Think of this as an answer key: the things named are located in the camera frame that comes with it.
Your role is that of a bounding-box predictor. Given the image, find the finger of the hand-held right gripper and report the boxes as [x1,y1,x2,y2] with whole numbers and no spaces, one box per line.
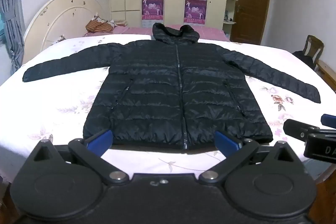
[321,114,336,126]
[283,119,336,141]

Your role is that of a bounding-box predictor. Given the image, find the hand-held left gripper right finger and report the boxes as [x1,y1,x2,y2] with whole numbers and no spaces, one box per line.
[198,130,305,185]

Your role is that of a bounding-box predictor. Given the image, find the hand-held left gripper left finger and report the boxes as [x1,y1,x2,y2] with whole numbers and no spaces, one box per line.
[28,130,130,185]

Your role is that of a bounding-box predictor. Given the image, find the black hooded puffer jacket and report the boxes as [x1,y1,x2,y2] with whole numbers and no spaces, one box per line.
[22,22,321,151]

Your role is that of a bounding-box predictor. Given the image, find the wooden side table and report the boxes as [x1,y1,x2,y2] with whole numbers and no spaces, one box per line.
[315,60,336,93]

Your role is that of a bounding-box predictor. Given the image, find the white floral bed sheet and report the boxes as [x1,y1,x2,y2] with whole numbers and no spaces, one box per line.
[0,34,336,188]

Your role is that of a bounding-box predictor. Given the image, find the black bag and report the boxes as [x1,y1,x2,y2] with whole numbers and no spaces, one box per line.
[292,50,315,69]

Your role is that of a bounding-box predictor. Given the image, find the wooden chair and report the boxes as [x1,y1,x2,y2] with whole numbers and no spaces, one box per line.
[302,35,324,70]

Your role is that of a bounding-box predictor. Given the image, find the pink bed sheet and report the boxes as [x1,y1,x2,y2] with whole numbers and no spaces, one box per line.
[84,26,231,42]

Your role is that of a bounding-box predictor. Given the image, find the brown striped cloth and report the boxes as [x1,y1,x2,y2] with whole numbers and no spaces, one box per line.
[85,13,117,35]

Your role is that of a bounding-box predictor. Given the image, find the cream curved headboard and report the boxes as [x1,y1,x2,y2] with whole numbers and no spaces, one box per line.
[23,0,105,64]

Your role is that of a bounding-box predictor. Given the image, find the brown wooden door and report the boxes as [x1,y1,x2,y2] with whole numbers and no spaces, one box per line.
[231,0,273,45]

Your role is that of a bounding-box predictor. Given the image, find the grey curtain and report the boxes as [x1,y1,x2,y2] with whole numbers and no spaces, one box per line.
[0,0,30,75]

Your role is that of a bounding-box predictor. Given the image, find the purple wall poster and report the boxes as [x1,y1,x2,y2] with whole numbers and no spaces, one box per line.
[141,0,165,28]
[184,0,208,25]

